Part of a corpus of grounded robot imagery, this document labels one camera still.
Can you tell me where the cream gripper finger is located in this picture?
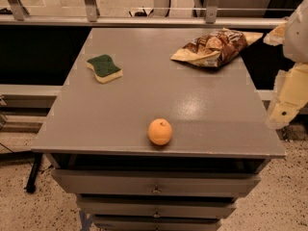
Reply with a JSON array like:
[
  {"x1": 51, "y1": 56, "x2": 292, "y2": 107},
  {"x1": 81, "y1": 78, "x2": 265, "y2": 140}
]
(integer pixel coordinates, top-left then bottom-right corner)
[
  {"x1": 266, "y1": 63, "x2": 308, "y2": 129},
  {"x1": 263, "y1": 22, "x2": 287, "y2": 46}
]

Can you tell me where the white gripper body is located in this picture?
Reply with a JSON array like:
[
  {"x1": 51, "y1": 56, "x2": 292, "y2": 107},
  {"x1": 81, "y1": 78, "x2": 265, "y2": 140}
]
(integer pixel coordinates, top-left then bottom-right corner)
[{"x1": 283, "y1": 0, "x2": 308, "y2": 64}]

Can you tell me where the brown chip bag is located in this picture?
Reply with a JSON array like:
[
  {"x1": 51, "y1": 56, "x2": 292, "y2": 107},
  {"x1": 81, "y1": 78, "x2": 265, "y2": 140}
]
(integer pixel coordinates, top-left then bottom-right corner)
[{"x1": 171, "y1": 28, "x2": 263, "y2": 67}]

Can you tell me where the green and yellow sponge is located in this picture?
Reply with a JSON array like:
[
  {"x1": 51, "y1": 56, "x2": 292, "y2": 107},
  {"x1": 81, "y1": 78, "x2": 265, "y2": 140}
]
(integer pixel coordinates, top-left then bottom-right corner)
[{"x1": 87, "y1": 55, "x2": 123, "y2": 84}]

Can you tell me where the orange fruit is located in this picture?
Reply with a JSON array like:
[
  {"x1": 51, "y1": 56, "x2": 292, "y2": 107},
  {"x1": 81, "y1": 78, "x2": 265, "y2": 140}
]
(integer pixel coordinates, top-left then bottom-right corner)
[{"x1": 147, "y1": 118, "x2": 172, "y2": 145}]

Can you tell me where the grey drawer cabinet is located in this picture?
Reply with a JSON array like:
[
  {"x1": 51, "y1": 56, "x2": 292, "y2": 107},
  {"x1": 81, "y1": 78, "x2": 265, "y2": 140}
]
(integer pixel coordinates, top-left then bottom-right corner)
[{"x1": 31, "y1": 27, "x2": 287, "y2": 231}]

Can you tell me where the middle grey drawer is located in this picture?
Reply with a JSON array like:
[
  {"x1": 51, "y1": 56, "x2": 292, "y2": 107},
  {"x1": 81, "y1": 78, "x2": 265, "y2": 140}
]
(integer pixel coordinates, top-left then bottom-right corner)
[{"x1": 77, "y1": 196, "x2": 236, "y2": 219}]

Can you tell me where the grey drawer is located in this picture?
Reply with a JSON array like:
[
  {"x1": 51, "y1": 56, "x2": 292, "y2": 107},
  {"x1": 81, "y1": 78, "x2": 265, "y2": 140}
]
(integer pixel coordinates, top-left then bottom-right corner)
[
  {"x1": 77, "y1": 196, "x2": 236, "y2": 219},
  {"x1": 92, "y1": 215, "x2": 221, "y2": 231},
  {"x1": 52, "y1": 169, "x2": 261, "y2": 197}
]

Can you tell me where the bottom grey drawer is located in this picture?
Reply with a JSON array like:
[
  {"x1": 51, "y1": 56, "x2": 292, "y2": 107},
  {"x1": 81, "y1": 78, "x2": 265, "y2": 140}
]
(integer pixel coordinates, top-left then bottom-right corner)
[{"x1": 92, "y1": 215, "x2": 221, "y2": 231}]

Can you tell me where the top grey drawer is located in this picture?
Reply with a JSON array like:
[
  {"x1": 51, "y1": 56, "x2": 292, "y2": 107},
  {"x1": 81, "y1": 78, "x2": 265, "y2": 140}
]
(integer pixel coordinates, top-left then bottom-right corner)
[{"x1": 52, "y1": 169, "x2": 261, "y2": 197}]

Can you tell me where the black stand leg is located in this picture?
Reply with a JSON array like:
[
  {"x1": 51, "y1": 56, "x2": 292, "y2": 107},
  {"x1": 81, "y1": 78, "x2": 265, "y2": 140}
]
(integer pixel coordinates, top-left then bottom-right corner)
[{"x1": 25, "y1": 153, "x2": 42, "y2": 193}]

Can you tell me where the metal railing frame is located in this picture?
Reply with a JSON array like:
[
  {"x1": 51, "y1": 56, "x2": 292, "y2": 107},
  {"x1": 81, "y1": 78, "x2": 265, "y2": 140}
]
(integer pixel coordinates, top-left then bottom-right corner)
[{"x1": 0, "y1": 0, "x2": 285, "y2": 29}]

